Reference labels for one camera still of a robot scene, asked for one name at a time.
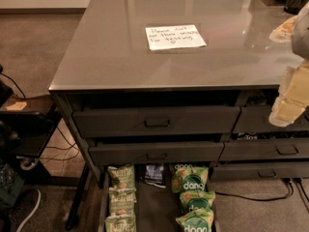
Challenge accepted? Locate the green kettle chip bag middle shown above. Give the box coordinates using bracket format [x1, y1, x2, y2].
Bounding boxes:
[108, 188, 135, 216]

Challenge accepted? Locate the bottom right drawer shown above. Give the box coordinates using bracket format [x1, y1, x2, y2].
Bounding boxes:
[211, 161, 309, 180]

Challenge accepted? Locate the top left drawer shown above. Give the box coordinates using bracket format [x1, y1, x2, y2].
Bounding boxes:
[72, 106, 240, 137]

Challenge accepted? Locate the dark snack bags middle right drawer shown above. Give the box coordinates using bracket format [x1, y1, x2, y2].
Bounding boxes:
[232, 130, 309, 140]

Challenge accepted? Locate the green kettle chip bag back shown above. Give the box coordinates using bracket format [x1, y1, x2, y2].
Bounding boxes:
[107, 165, 135, 189]

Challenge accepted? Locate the black power cable right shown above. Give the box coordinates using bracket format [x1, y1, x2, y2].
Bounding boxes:
[214, 177, 295, 202]

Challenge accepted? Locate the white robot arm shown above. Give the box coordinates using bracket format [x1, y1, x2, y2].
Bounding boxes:
[268, 3, 309, 127]

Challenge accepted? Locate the grey metal drawer cabinet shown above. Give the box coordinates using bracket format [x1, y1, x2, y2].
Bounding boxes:
[50, 0, 309, 232]

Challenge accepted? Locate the white cable on floor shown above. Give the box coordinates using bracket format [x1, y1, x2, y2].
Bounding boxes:
[15, 188, 42, 232]

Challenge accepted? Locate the blue chip bag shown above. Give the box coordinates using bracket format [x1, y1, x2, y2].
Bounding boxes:
[144, 164, 166, 189]

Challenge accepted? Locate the top right drawer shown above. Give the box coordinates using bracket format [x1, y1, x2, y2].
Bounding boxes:
[233, 105, 309, 133]

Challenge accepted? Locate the green dang bag rearmost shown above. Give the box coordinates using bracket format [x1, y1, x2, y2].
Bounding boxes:
[169, 163, 192, 175]

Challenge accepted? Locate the white handwritten paper note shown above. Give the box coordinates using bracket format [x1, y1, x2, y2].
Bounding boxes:
[145, 24, 207, 51]

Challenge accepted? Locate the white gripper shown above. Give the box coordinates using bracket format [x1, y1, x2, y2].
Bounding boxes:
[268, 64, 309, 128]

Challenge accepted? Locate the middle left drawer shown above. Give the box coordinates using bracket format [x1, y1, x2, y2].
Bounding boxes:
[89, 141, 223, 165]

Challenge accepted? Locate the tan sticky note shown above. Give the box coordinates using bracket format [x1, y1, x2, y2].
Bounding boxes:
[6, 101, 27, 111]

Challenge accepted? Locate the green dang bag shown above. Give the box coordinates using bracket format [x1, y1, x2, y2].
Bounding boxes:
[176, 208, 214, 232]
[180, 190, 215, 213]
[172, 166, 209, 193]

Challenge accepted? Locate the black cable on side table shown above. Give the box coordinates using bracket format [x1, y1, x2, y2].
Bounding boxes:
[0, 72, 27, 101]

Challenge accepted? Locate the green kettle chip bag front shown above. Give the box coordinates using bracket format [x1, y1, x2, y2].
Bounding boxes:
[105, 215, 136, 232]

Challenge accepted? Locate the green dang bag front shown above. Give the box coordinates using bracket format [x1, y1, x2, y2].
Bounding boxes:
[176, 208, 214, 232]

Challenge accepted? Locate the green kettle chip bag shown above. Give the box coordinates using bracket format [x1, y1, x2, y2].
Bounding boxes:
[105, 215, 136, 232]
[107, 165, 135, 189]
[108, 188, 135, 216]

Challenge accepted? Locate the dark side table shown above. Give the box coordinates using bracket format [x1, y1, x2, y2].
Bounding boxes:
[0, 95, 61, 159]

